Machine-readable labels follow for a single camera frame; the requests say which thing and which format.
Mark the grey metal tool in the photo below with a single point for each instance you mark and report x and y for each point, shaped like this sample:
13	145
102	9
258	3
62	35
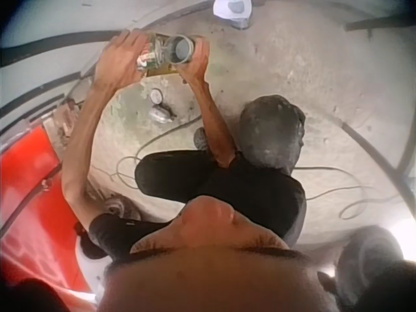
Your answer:
161	115

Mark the person's legs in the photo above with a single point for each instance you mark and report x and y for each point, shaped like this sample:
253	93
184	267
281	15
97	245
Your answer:
269	133

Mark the red panel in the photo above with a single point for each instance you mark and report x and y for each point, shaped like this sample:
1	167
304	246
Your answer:
29	201

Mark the grey round disc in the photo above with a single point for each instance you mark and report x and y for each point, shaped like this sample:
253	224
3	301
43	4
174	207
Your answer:
114	208

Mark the heap of rusty metal parts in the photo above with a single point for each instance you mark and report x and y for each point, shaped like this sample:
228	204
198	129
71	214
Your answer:
63	118

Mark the grey plastic pipe fitting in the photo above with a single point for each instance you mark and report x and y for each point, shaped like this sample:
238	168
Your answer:
179	48

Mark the dark curved rod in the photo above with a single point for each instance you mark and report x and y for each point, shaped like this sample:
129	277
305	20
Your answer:
390	156

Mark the person's right hand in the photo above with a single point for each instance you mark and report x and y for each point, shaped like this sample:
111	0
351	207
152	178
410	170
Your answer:
196	66

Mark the yellow-brown board piece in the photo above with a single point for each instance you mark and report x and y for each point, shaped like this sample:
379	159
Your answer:
162	70

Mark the dark metal bar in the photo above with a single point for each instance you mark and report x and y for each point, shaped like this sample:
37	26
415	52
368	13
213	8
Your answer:
380	22

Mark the grey round wheel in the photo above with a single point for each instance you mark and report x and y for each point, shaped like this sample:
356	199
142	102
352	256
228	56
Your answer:
369	256

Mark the small glue can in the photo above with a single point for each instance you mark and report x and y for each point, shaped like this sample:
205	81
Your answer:
152	53

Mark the white round cap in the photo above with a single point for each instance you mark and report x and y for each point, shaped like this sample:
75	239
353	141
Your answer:
156	96

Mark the person's left hand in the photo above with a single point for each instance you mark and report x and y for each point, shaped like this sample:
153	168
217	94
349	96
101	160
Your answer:
118	61

